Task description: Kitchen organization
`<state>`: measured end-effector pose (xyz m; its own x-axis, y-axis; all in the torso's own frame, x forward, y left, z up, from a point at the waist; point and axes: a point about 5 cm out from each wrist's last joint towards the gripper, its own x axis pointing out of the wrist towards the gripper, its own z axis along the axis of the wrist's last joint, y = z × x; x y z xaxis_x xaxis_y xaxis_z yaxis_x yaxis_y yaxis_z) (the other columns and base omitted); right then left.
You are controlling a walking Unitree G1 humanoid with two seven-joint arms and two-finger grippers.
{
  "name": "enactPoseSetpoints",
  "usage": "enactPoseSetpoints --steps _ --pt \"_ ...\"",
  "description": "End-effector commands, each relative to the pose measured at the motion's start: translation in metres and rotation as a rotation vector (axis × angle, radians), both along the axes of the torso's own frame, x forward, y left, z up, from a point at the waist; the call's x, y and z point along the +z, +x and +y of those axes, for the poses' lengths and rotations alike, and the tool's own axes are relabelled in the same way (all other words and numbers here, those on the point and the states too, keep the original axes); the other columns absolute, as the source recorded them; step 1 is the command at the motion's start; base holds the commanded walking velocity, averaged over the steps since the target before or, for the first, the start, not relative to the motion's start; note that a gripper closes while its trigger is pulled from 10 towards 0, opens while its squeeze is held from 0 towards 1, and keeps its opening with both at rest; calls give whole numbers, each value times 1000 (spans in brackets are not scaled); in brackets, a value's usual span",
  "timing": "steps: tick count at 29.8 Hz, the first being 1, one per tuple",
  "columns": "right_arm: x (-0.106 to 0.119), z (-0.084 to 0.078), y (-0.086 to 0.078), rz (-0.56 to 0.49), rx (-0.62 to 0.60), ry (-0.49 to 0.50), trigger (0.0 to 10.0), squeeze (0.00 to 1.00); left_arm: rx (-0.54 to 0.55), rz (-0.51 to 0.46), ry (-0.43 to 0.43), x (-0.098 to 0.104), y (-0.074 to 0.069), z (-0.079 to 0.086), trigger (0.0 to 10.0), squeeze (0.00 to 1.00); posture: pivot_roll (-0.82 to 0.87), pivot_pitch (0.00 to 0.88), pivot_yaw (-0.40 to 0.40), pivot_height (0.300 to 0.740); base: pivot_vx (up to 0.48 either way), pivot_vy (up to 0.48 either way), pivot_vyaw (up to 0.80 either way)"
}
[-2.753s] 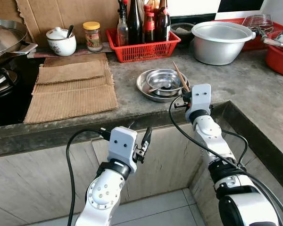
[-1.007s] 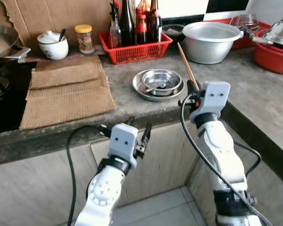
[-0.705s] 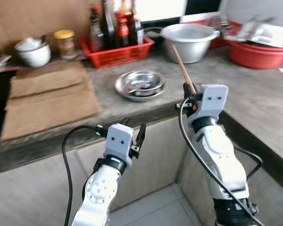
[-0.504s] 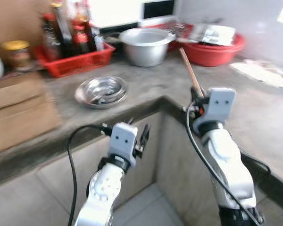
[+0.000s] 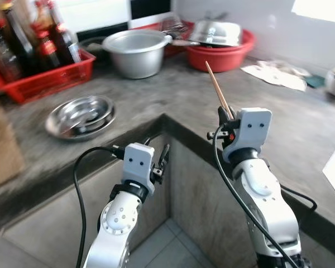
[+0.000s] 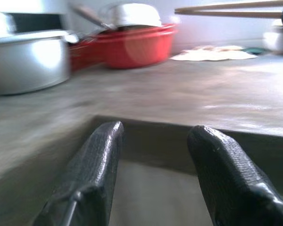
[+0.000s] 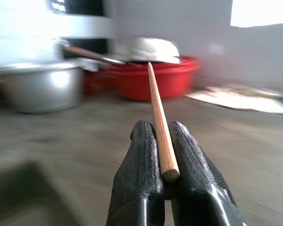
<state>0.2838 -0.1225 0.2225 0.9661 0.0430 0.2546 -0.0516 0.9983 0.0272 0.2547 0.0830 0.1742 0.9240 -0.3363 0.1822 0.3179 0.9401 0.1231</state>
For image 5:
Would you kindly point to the small red-label sauce bottle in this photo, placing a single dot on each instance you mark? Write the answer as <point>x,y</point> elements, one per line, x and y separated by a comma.
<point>47,53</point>

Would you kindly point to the wooden chopstick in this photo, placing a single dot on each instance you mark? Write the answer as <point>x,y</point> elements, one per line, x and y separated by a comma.
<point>218,89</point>

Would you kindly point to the domed steel lid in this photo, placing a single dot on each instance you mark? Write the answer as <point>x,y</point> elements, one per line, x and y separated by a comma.
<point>215,32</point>

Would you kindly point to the large brown cardboard mat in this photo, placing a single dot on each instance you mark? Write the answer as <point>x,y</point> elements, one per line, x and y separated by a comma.
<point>3,148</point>

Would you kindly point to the dark round bowl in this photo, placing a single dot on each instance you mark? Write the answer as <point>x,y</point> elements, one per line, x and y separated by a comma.
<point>92,43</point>

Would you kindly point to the bright window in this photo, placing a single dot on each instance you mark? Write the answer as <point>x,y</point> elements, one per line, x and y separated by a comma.
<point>321,8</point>

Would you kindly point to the aluminium cooking pot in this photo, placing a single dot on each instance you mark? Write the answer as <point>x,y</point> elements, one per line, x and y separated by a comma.
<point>137,58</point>

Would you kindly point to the white crumpled cloth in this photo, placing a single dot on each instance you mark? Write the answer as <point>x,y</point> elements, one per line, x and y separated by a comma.
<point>273,75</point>

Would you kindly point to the shallow steel plate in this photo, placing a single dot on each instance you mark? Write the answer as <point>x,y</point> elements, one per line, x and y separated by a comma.
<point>61,120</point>

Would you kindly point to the amber bottle red cap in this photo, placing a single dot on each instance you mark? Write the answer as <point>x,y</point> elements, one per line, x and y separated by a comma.
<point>40,14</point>

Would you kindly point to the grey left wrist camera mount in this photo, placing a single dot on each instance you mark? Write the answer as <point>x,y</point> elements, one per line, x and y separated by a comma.
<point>137,162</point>

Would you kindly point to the red plastic basin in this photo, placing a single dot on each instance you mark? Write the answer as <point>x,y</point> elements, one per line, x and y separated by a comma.
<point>223,60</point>

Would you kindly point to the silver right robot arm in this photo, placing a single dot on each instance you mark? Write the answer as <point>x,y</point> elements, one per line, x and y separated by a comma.
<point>265,195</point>

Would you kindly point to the green scouring pad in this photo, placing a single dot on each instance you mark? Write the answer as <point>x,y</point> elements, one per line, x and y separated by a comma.
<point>315,82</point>

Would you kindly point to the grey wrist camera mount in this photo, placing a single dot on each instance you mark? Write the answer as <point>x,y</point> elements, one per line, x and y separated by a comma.
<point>137,162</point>
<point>251,128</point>

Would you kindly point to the dark bottle yellow cap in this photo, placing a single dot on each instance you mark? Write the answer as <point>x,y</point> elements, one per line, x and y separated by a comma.
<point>21,44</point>

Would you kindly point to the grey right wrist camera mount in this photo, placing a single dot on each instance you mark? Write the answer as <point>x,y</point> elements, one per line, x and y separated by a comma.
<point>251,128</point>

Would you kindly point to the dark bottle small red cap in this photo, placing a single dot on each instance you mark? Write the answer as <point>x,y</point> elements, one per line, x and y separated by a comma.
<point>1,56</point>

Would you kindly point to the tall dark bottle red cap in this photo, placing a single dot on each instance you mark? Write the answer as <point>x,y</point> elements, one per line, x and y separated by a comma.
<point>64,39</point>

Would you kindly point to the red slotted dish basket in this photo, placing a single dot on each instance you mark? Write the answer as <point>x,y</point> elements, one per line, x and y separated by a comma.
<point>176,50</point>

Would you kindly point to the red plastic bottle basket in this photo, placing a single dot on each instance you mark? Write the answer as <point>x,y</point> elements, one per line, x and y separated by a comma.
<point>44,84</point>

